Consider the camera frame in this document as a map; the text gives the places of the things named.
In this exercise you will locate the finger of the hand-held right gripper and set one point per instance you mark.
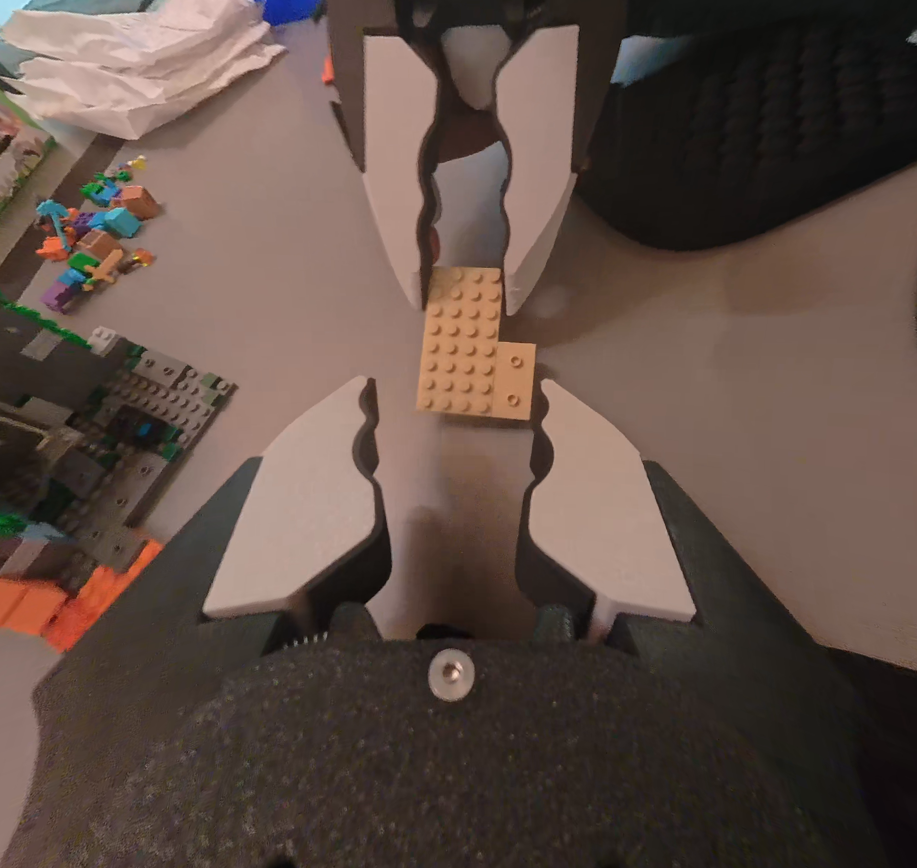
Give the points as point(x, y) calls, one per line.
point(390, 166)
point(541, 152)

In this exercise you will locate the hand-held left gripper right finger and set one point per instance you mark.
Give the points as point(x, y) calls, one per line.
point(609, 524)

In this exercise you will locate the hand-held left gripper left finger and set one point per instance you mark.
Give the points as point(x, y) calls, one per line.
point(308, 510)

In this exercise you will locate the tan brick plate assembly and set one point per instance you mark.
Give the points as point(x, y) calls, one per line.
point(458, 352)

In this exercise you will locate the grey brick castle model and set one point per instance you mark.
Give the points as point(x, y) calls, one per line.
point(143, 409)

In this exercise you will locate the crumpled white paper bags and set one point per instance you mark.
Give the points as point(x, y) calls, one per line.
point(143, 59)

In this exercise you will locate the pile of colourful toy figures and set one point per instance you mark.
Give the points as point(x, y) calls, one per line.
point(100, 230)

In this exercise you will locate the green toy set box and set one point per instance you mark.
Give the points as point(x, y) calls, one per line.
point(21, 159)

